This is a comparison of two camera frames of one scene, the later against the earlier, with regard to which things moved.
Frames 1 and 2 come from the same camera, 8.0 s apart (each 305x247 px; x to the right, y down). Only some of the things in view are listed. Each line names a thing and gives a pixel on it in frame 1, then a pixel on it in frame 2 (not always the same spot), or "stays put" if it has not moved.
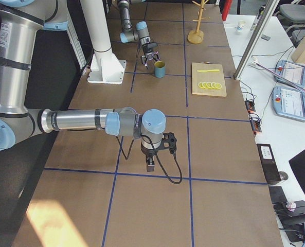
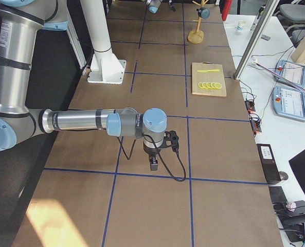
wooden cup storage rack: (196, 36) stays put
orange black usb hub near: (256, 126) stays put
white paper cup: (239, 28) stays put
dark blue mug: (159, 69) -> (203, 12)
